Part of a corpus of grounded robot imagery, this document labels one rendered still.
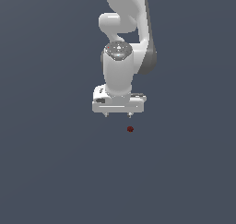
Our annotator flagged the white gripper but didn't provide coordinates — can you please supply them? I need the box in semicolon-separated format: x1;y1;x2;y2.
91;84;148;119

